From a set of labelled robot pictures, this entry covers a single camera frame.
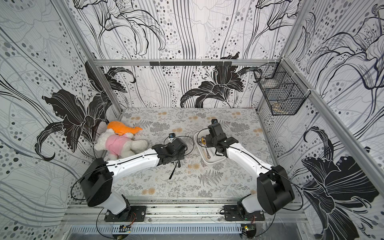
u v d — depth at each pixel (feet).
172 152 2.09
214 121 2.51
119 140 2.98
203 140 3.23
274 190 1.37
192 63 3.07
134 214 2.39
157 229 2.51
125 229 2.35
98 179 1.54
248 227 2.30
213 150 3.14
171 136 2.51
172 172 2.88
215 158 3.03
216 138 2.09
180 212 2.45
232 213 2.35
